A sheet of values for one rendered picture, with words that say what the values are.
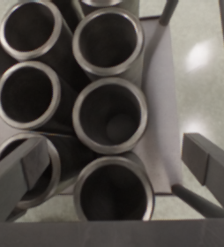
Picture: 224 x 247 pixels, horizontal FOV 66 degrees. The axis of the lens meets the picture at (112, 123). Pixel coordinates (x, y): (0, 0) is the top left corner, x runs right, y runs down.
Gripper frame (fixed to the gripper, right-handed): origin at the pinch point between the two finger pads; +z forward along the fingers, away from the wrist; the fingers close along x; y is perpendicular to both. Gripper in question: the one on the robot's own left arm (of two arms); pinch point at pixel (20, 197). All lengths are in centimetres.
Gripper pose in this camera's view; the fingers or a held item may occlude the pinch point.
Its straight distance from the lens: 37.2
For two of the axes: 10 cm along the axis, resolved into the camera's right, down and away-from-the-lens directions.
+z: 1.3, 1.2, 9.8
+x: 3.9, -9.2, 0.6
